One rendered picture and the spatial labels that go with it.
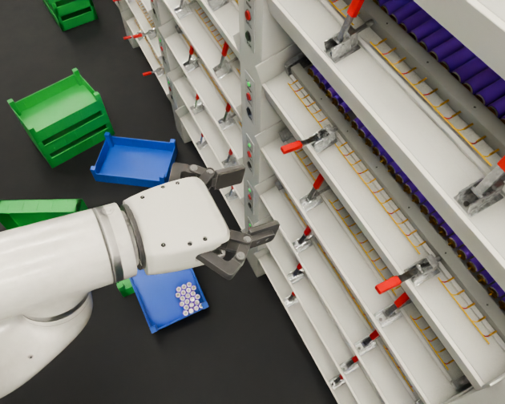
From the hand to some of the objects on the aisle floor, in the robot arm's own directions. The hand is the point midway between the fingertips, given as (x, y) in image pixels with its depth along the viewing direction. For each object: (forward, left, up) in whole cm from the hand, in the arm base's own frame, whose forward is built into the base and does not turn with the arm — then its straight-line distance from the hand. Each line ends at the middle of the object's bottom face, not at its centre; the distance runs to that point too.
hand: (252, 202), depth 57 cm
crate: (-7, +41, -100) cm, 108 cm away
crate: (+14, +93, -108) cm, 143 cm away
